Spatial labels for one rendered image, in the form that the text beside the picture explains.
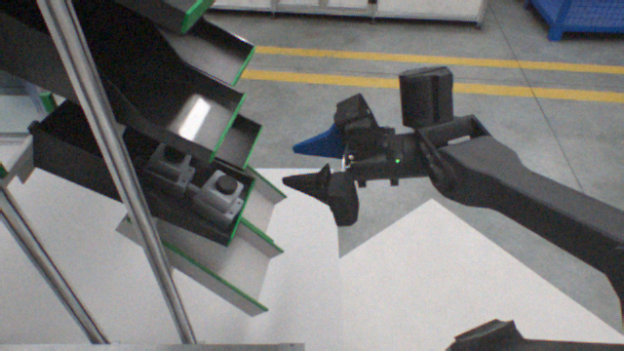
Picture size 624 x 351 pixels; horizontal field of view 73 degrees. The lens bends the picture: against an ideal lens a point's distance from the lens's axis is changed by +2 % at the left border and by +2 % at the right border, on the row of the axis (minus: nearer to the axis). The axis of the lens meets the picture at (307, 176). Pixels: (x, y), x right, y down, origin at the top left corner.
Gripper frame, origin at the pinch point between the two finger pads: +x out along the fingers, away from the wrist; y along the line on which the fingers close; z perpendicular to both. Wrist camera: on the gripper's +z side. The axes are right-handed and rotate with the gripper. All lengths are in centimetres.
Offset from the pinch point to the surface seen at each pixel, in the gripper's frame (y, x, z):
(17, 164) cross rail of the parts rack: 7.1, 37.8, 9.1
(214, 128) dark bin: 0.7, 11.3, 7.4
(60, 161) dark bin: 6.8, 30.8, 8.7
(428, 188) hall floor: -141, -11, -138
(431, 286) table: -15, -13, -50
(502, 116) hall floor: -225, -62, -151
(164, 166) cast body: 2.4, 20.3, 3.2
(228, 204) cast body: 4.1, 12.3, -3.1
